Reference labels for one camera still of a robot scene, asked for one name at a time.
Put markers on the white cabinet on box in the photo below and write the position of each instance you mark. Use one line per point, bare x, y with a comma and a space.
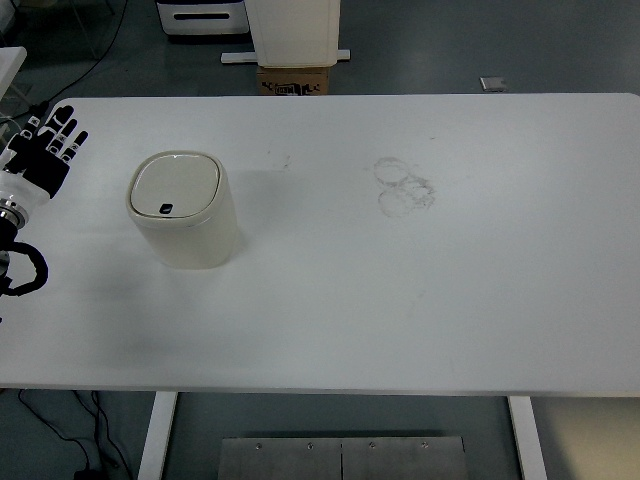
294, 33

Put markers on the brown cardboard box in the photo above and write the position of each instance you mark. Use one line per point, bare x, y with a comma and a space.
293, 81

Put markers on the white right table leg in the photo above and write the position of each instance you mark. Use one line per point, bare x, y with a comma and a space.
526, 436

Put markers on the black robotic left hand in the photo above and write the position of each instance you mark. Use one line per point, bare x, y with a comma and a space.
42, 151

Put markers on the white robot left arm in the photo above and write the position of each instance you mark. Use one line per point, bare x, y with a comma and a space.
19, 199

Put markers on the white left table leg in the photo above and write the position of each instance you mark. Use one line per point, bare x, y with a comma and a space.
158, 436

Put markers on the white table leg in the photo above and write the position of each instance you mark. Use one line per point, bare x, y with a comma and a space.
158, 436
526, 436

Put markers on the cream desktop trash can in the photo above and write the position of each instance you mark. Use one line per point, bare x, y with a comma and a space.
181, 203

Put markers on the white floor rail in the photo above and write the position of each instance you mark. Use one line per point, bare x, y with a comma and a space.
251, 57

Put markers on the black power adapter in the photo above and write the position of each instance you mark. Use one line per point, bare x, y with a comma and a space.
88, 474

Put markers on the small grey floor plate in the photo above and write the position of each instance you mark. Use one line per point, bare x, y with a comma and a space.
493, 84

